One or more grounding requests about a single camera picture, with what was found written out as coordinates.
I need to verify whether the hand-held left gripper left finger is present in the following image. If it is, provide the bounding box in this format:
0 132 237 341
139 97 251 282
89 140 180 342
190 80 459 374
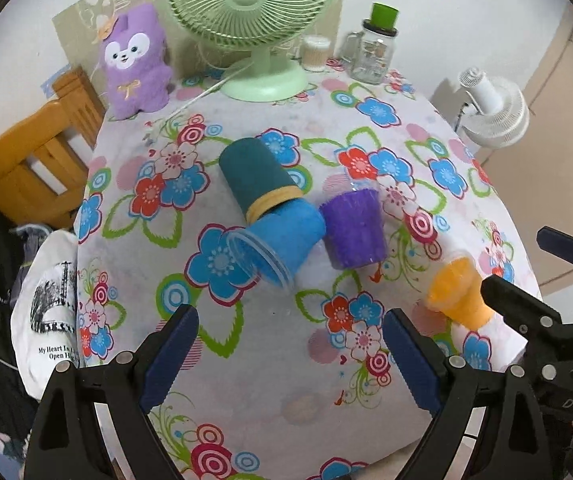
22 304 202 480

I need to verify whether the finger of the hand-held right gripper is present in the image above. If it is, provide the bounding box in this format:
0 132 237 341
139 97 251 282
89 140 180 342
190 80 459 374
537 226 573 273
481 274 563 357

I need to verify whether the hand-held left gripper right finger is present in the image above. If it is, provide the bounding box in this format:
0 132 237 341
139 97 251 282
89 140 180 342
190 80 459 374
383 309 552 480

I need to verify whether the orange cup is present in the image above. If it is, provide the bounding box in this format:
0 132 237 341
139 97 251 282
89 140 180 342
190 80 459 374
425 255 495 330

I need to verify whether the purple cup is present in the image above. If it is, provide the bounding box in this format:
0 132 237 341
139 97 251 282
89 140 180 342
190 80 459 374
319 187 388 270

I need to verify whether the teal blue cup yellow band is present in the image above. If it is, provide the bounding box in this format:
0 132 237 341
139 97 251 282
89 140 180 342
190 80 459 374
218 136 328 293

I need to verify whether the floral tablecloth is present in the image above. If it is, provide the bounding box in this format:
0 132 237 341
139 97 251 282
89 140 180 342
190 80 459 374
74 57 542 480

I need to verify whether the white printed bag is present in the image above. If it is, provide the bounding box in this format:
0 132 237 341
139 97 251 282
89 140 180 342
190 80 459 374
10 230 84 401

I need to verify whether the white clip fan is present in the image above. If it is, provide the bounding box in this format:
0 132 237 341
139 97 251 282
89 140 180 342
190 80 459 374
454 66 531 150

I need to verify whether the wooden chair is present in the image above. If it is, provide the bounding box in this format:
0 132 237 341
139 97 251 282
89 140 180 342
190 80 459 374
0 65 107 228

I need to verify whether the glass jar mug green lid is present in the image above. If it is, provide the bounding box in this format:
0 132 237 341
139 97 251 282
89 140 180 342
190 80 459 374
341 2 400 86

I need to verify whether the purple plush toy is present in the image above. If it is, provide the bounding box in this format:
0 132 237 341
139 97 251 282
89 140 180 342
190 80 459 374
97 2 173 121

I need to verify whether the green desk fan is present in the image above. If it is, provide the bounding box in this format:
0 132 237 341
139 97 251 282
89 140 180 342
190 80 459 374
166 0 346 103

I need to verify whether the cotton swab container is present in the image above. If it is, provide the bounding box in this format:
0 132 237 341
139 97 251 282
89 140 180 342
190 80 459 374
301 35 331 73

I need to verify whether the beige printed board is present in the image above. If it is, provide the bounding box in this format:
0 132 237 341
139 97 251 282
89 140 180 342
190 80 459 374
51 0 202 86

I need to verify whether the white fan cable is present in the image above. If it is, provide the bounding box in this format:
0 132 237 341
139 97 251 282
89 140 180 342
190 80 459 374
141 57 254 143

